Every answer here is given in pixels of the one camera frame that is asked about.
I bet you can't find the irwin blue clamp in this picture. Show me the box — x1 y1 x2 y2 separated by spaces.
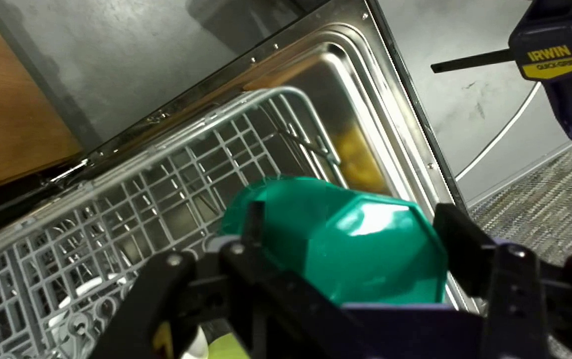
430 0 572 140

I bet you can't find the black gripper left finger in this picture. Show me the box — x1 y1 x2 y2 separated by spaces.
89 202 353 359

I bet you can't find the light green cup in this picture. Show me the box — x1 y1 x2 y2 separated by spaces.
183 332 249 359

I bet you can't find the wire dishwasher rack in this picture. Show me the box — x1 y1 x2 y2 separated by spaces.
0 87 343 359

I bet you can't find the green plastic cup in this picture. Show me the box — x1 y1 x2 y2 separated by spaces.
219 178 448 306

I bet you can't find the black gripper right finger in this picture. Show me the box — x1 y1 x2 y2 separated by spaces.
432 204 572 359

